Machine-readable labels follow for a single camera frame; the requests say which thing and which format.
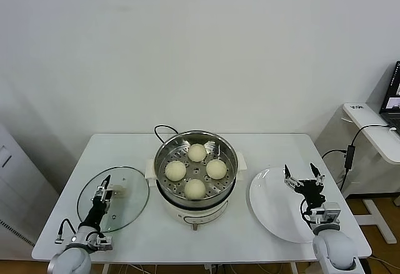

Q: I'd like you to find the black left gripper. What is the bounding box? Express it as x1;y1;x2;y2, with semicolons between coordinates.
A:
78;174;113;226

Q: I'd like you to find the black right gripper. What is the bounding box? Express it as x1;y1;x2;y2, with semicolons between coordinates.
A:
282;161;327;210

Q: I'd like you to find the glass lid with cream handle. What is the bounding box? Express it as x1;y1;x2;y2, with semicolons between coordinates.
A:
76;165;150;233

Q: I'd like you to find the white steamed baozi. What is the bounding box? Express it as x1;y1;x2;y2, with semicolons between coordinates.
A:
183;178;206;200
187;143;207;163
164;160;187;181
206;159;228;180

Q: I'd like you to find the perforated steel steamer basket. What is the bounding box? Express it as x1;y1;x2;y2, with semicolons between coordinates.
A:
145;129;248;203

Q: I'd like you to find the white round plate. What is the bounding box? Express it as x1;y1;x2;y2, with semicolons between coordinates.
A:
249;167;331;243

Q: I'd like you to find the black power adapter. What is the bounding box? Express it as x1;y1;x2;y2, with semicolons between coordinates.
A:
344;145;355;170

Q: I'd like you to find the white side desk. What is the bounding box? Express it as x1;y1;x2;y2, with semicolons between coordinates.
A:
340;102;400;244

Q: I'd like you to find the white cabinet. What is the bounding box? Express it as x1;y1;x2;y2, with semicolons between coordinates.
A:
0;123;61;256

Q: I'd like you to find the cream electric cooker base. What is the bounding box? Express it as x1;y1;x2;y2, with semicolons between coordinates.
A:
144;150;248;231

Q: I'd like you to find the black laptop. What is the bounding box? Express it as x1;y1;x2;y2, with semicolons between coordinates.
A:
378;61;400;128

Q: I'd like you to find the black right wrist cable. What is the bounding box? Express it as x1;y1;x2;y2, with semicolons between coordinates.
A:
299;198;315;230

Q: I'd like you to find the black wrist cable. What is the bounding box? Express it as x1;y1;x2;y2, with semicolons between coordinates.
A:
54;218;78;245
299;198;315;230

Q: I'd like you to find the black adapter cable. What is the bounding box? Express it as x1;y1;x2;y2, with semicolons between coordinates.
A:
321;149;347;160
351;124;395;147
339;167;350;193

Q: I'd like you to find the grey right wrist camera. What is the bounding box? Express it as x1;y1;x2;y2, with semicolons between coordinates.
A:
309;201;341;225

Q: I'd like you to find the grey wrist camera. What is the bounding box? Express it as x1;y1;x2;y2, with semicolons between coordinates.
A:
309;201;341;225
87;235;114;252

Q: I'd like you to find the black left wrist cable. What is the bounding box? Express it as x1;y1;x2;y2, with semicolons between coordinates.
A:
54;218;78;245

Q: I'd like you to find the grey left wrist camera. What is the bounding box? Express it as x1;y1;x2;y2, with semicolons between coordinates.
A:
87;235;114;252

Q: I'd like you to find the black cooker power cord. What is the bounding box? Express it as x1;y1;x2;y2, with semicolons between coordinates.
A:
154;124;179;145

